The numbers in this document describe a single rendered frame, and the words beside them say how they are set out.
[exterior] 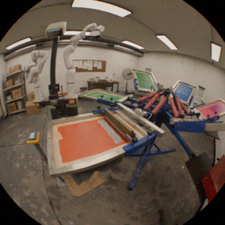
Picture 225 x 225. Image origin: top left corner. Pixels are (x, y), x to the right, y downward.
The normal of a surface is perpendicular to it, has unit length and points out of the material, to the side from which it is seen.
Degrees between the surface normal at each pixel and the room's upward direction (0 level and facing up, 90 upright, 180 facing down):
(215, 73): 90
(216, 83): 90
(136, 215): 0
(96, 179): 0
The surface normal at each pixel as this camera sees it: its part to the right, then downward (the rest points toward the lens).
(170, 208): 0.09, -0.89
